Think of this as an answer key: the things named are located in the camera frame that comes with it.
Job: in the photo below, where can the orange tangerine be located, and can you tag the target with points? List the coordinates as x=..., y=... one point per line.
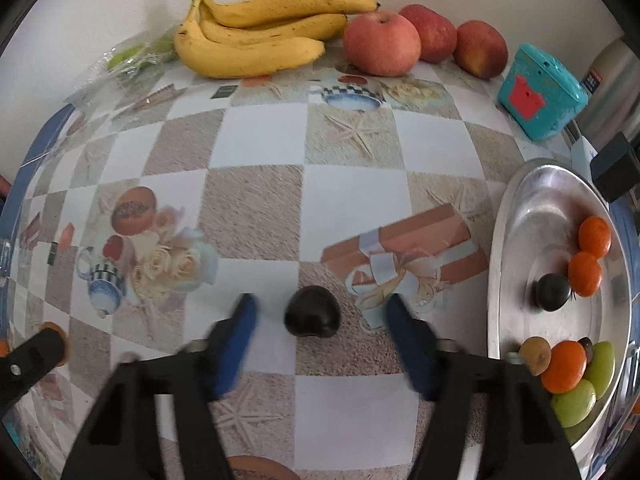
x=565, y=372
x=595, y=235
x=585, y=272

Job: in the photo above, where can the dark red apple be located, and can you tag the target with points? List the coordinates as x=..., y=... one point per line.
x=482, y=50
x=435, y=32

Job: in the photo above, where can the small brown fruit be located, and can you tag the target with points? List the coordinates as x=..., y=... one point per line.
x=535, y=355

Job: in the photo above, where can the black power adapter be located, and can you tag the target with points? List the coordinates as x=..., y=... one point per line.
x=617, y=167

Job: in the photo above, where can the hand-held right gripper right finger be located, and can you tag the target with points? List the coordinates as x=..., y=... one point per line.
x=410, y=345

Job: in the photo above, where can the teal toy box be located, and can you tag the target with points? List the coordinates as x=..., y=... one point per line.
x=540, y=95

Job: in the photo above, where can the large steel bowl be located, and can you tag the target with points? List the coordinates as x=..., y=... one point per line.
x=540, y=220

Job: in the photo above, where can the white adapter stand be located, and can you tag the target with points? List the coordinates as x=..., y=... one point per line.
x=582, y=152

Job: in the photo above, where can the steel thermos jug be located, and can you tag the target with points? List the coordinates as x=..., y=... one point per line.
x=615, y=85

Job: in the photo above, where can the clear bag of green fruit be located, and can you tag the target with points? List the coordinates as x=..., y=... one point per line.
x=125, y=57

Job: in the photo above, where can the pale red apple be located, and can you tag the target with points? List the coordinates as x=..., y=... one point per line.
x=382, y=42

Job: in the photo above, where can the green mango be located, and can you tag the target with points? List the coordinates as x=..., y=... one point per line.
x=602, y=367
x=575, y=402

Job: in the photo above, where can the yellow banana bunch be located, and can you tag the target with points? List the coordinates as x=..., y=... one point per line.
x=250, y=55

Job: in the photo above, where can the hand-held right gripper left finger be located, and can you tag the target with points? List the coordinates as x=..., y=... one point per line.
x=235, y=345

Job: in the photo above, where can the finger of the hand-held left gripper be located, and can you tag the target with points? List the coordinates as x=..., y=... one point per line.
x=30, y=365

